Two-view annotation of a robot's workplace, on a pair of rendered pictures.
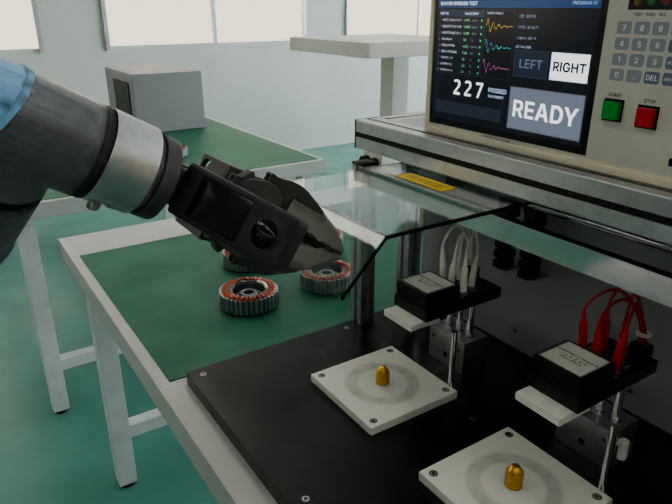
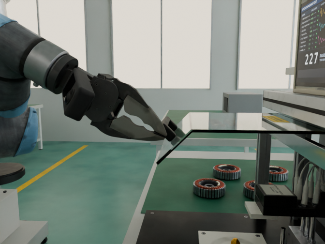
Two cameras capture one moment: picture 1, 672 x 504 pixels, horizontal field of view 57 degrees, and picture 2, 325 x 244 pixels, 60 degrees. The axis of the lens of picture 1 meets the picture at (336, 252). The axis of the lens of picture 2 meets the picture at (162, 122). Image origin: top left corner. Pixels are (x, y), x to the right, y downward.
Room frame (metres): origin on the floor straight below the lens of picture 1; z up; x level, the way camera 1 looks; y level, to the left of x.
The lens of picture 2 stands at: (0.21, -0.29, 1.14)
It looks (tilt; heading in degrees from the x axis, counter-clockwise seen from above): 8 degrees down; 38
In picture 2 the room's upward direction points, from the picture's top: straight up
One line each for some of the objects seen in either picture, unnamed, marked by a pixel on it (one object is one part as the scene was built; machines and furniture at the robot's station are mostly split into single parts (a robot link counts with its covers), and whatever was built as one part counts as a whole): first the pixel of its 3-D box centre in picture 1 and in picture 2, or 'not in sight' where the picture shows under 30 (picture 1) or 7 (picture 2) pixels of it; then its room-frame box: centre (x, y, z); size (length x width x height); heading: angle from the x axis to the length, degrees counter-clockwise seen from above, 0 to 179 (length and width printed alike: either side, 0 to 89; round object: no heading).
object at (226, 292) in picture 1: (248, 295); (209, 187); (1.06, 0.17, 0.77); 0.11 x 0.11 x 0.04
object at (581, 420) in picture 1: (595, 428); not in sight; (0.62, -0.32, 0.80); 0.07 x 0.05 x 0.06; 33
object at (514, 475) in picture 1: (514, 475); not in sight; (0.54, -0.20, 0.80); 0.02 x 0.02 x 0.03
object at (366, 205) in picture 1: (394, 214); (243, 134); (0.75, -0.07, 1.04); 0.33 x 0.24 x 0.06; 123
